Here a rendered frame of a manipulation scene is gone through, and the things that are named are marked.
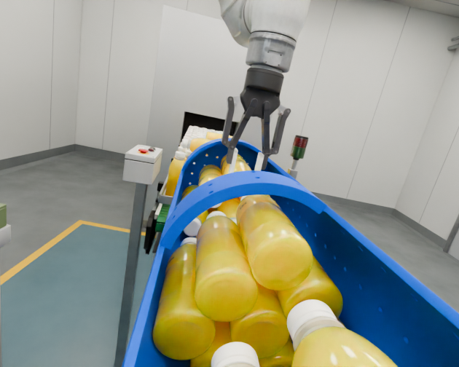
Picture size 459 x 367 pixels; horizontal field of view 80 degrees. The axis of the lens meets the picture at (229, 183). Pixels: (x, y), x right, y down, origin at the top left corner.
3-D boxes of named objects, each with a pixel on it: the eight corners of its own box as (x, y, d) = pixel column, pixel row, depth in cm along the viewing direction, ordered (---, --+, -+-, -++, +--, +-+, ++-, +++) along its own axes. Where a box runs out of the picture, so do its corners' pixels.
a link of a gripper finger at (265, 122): (259, 101, 58) (265, 100, 58) (261, 153, 61) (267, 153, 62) (262, 102, 54) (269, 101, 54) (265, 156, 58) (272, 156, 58)
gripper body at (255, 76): (248, 63, 50) (238, 113, 53) (292, 73, 52) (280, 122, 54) (242, 67, 57) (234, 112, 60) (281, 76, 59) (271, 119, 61)
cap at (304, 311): (292, 361, 21) (285, 342, 23) (341, 357, 22) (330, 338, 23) (296, 320, 20) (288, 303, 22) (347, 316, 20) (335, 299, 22)
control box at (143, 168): (122, 180, 95) (124, 151, 93) (135, 167, 114) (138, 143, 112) (151, 185, 97) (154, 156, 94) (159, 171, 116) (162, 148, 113)
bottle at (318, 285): (283, 286, 31) (253, 219, 49) (285, 336, 33) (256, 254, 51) (344, 278, 31) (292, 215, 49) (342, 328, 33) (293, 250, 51)
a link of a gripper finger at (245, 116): (259, 101, 54) (253, 97, 54) (234, 151, 57) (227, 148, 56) (256, 100, 58) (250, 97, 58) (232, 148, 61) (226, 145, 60)
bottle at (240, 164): (219, 175, 80) (224, 196, 62) (221, 151, 78) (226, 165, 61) (242, 176, 81) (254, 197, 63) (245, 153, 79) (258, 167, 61)
